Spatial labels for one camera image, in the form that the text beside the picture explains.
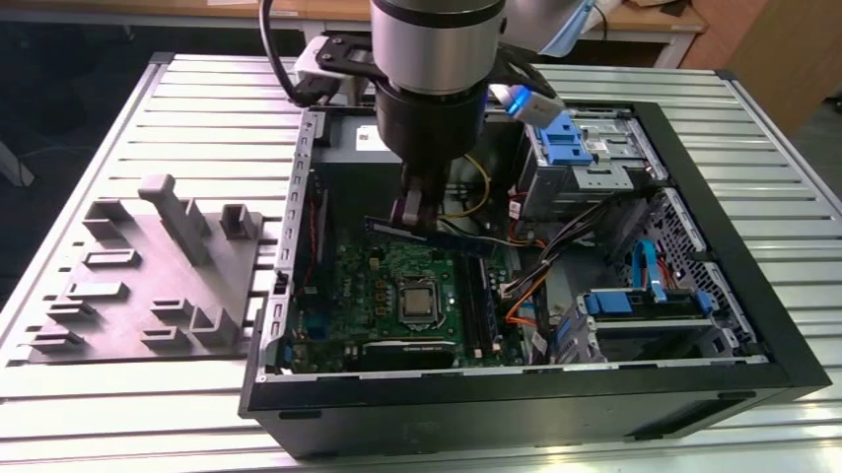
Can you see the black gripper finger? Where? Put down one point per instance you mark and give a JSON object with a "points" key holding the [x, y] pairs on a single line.
{"points": [[406, 209], [435, 197]]}

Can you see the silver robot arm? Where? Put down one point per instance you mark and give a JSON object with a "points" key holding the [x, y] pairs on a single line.
{"points": [[434, 49]]}

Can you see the RAM slot white clips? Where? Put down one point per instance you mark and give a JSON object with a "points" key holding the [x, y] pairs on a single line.
{"points": [[475, 295]]}

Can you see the grey power supply unit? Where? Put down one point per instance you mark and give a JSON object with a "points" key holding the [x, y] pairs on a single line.
{"points": [[355, 197]]}

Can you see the black CPU socket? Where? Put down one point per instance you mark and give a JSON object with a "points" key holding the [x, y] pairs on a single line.
{"points": [[419, 279]]}

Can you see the silver CPU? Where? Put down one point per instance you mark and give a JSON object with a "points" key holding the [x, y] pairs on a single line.
{"points": [[419, 301]]}

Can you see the green motherboard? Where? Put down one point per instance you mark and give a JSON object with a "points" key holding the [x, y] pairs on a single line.
{"points": [[355, 295]]}

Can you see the blue drive carrier latch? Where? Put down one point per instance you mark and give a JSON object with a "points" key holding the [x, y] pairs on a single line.
{"points": [[562, 148]]}

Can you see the metal drive cage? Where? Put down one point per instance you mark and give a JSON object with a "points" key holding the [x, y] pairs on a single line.
{"points": [[573, 192], [726, 340]]}

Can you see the white board connector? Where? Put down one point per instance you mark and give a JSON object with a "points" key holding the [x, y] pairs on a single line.
{"points": [[510, 290]]}

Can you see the pale blue teach pendant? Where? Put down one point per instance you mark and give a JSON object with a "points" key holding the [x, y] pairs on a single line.
{"points": [[566, 29]]}

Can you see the black graphics card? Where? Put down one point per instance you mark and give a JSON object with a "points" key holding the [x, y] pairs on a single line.
{"points": [[407, 352]]}

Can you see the blue carrier hard disk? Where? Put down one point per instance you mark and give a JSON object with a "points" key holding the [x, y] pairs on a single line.
{"points": [[609, 301]]}

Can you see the blue VGA port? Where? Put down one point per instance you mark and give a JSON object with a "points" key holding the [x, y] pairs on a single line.
{"points": [[290, 356]]}

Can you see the grey parts rack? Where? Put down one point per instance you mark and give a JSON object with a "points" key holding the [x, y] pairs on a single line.
{"points": [[151, 276]]}

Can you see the black open PC case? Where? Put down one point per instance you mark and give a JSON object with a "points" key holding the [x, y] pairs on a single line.
{"points": [[526, 409]]}

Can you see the wooden desk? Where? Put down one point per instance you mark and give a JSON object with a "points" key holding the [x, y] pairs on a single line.
{"points": [[131, 6]]}

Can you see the wooden cabinet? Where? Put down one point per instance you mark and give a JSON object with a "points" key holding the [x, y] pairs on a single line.
{"points": [[776, 49]]}

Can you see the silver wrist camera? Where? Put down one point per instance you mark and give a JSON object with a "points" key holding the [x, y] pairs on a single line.
{"points": [[540, 111], [309, 61]]}

